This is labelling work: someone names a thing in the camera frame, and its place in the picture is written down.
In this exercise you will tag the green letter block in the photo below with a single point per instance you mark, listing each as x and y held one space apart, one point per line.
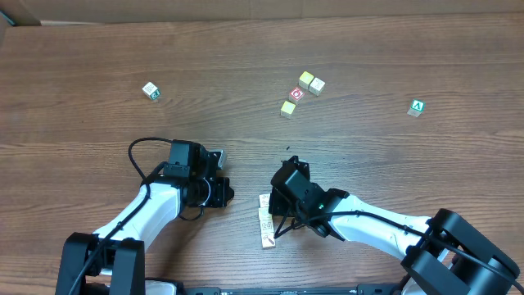
416 108

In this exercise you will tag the yellow block cluster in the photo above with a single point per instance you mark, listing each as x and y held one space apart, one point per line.
287 109
305 80

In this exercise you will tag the block with blue side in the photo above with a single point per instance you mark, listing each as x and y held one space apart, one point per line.
266 227

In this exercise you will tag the white block with brush picture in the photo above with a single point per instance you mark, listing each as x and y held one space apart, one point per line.
267 241

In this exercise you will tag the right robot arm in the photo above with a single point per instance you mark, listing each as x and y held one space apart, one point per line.
443 254

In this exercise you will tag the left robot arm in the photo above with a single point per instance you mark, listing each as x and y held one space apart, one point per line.
111 260

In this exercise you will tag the yellow block upper cluster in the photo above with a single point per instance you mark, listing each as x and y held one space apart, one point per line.
305 80

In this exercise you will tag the white patterned block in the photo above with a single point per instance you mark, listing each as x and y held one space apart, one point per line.
264 200

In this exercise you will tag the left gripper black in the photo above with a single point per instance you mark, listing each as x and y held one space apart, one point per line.
226 194

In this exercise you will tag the red circle block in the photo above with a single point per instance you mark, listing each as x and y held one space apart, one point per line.
296 95

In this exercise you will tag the block with green side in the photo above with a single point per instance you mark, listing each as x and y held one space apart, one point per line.
151 90

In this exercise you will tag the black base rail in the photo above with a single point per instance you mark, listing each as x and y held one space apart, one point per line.
361 289

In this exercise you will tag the white block upper cluster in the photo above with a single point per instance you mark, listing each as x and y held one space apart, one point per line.
316 86

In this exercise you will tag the yellow block lower cluster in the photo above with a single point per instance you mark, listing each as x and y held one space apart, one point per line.
287 109

